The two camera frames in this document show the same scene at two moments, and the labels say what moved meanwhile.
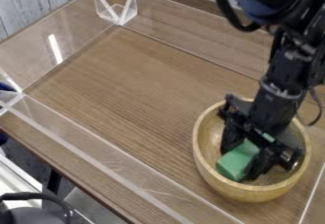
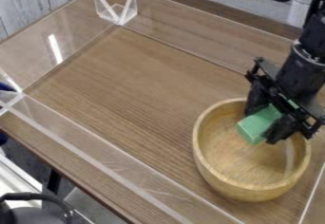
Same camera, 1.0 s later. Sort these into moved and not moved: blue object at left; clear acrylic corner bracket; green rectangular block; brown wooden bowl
Moved: green rectangular block
Not moved: clear acrylic corner bracket; blue object at left; brown wooden bowl
